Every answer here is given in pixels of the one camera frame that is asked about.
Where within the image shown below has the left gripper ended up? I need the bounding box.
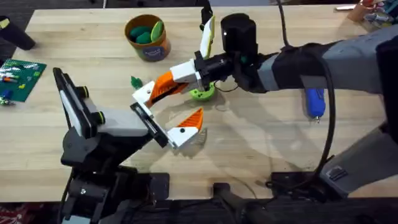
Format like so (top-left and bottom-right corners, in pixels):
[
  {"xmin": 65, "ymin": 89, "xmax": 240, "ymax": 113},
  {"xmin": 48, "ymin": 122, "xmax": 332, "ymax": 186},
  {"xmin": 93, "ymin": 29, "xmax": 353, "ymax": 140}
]
[{"xmin": 82, "ymin": 80, "xmax": 205, "ymax": 150}]

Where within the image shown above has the small green vegetable toy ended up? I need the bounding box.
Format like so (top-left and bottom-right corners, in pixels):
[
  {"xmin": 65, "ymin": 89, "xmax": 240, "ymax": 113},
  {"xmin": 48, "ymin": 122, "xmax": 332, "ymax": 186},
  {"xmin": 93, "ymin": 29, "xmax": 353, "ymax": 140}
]
[{"xmin": 130, "ymin": 75, "xmax": 144, "ymax": 91}]

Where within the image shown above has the blue electric screwdriver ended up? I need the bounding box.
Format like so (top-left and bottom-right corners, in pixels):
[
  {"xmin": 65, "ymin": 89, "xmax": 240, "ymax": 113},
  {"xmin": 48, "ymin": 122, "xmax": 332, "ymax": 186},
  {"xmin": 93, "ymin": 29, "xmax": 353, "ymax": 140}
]
[{"xmin": 304, "ymin": 88, "xmax": 327, "ymax": 124}]

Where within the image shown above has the green disc with holes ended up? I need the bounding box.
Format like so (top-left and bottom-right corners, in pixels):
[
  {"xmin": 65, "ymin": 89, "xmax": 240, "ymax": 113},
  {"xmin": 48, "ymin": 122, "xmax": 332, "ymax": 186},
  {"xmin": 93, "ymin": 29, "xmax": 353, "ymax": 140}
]
[{"xmin": 188, "ymin": 81, "xmax": 216, "ymax": 102}]

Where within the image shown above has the brown tub with green toys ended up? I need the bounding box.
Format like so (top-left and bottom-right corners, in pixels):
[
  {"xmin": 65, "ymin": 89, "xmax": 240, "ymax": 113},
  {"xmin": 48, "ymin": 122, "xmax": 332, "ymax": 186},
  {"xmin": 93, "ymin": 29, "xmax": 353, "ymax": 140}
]
[{"xmin": 124, "ymin": 14, "xmax": 172, "ymax": 62}]

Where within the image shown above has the green board with toy blocks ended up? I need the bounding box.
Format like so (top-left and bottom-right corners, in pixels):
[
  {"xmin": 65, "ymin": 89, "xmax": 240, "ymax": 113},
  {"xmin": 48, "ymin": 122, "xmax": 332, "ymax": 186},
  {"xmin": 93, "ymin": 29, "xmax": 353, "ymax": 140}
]
[{"xmin": 0, "ymin": 58, "xmax": 48, "ymax": 106}]

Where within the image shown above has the black cylinder object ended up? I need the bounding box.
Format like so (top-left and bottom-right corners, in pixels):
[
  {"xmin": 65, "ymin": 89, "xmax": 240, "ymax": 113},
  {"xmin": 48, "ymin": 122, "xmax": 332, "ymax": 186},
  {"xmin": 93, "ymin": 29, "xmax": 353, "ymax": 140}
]
[{"xmin": 0, "ymin": 15, "xmax": 37, "ymax": 52}]

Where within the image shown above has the heap of tools and boxes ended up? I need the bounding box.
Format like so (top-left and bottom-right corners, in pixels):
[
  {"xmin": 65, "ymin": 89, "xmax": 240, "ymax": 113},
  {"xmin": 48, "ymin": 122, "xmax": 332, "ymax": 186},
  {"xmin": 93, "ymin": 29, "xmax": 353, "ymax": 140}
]
[{"xmin": 334, "ymin": 0, "xmax": 398, "ymax": 32}]

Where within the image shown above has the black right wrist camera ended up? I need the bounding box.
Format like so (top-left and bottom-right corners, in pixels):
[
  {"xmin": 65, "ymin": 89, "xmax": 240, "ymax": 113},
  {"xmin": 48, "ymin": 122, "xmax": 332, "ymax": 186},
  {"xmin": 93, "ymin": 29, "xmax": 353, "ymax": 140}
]
[{"xmin": 220, "ymin": 12, "xmax": 259, "ymax": 58}]

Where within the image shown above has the black cable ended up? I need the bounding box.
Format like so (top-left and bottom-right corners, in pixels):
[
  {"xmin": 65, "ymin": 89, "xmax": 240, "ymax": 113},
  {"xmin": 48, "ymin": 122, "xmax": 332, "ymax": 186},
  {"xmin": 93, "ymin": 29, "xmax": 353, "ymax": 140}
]
[{"xmin": 275, "ymin": 0, "xmax": 337, "ymax": 187}]

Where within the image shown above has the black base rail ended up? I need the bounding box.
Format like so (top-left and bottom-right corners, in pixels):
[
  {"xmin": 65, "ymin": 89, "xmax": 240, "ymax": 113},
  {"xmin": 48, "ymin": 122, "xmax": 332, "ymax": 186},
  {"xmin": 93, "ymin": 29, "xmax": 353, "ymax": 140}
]
[{"xmin": 62, "ymin": 182, "xmax": 398, "ymax": 224}]

